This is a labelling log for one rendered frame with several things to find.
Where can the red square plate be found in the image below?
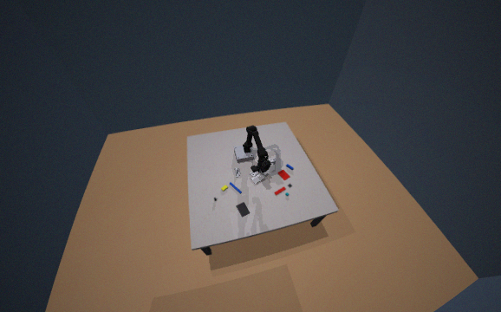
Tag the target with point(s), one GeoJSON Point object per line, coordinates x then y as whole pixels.
{"type": "Point", "coordinates": [284, 174]}

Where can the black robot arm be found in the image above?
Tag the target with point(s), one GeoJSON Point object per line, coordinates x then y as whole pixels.
{"type": "Point", "coordinates": [261, 152]}

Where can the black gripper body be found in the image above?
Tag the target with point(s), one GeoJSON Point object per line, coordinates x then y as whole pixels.
{"type": "Point", "coordinates": [256, 168]}

